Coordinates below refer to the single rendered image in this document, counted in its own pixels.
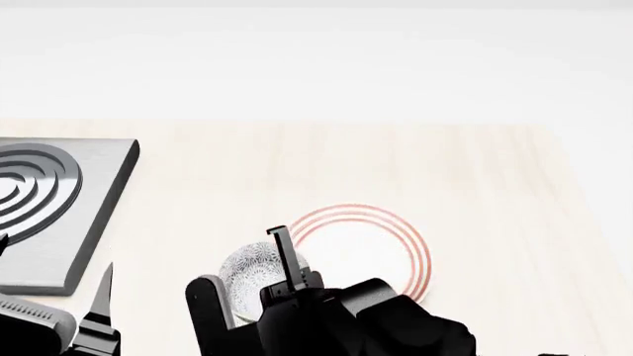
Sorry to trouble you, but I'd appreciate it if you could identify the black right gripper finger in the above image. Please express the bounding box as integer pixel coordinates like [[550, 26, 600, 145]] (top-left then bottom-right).
[[266, 224, 325, 295], [186, 274, 237, 356]]

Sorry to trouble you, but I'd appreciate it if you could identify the floral patterned bowl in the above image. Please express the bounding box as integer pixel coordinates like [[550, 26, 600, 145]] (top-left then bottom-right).
[[218, 241, 312, 328]]

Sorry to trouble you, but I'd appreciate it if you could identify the grey stove burner plate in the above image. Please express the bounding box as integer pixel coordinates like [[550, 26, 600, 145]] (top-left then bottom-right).
[[0, 137, 141, 297]]

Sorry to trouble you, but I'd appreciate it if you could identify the white plate with red rings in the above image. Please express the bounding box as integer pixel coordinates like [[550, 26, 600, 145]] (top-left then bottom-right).
[[288, 202, 433, 305]]

